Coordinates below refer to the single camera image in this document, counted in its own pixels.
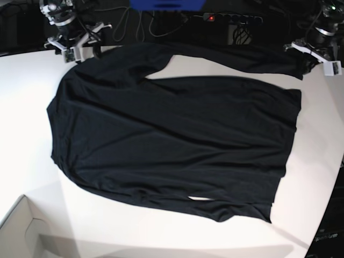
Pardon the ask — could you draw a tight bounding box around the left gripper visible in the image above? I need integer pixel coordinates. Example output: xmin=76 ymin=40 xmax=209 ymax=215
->
xmin=284 ymin=26 xmax=339 ymax=63

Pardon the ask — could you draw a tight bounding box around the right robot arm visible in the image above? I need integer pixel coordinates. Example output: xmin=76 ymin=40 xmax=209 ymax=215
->
xmin=39 ymin=1 xmax=112 ymax=63

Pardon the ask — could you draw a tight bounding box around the grey looped cable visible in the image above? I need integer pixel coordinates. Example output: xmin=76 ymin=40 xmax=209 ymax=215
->
xmin=112 ymin=10 xmax=189 ymax=42

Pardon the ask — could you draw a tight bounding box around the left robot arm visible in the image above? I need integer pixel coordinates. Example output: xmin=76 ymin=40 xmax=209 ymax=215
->
xmin=283 ymin=1 xmax=343 ymax=63

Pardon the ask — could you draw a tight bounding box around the dark navy t-shirt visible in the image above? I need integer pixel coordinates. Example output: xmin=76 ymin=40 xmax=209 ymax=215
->
xmin=47 ymin=42 xmax=305 ymax=222

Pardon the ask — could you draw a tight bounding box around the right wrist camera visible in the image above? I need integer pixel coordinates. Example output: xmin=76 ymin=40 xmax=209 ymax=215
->
xmin=61 ymin=47 xmax=81 ymax=63

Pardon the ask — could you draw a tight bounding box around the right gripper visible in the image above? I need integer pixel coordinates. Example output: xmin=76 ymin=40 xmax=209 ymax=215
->
xmin=44 ymin=23 xmax=112 ymax=58

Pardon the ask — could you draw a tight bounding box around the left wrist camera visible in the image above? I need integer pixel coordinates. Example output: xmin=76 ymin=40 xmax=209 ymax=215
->
xmin=323 ymin=61 xmax=342 ymax=76

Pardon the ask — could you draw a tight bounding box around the blue plastic bin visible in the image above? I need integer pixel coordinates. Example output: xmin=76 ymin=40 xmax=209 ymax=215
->
xmin=130 ymin=0 xmax=206 ymax=11

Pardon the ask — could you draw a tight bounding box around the white cardboard box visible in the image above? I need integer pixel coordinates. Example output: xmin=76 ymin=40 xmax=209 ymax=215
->
xmin=1 ymin=195 xmax=49 ymax=258

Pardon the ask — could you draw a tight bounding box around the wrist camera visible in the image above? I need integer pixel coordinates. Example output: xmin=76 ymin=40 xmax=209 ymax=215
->
xmin=323 ymin=61 xmax=342 ymax=76
xmin=61 ymin=47 xmax=81 ymax=63

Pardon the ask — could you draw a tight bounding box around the black power strip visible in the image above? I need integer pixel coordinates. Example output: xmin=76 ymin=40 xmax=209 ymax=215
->
xmin=194 ymin=13 xmax=263 ymax=25

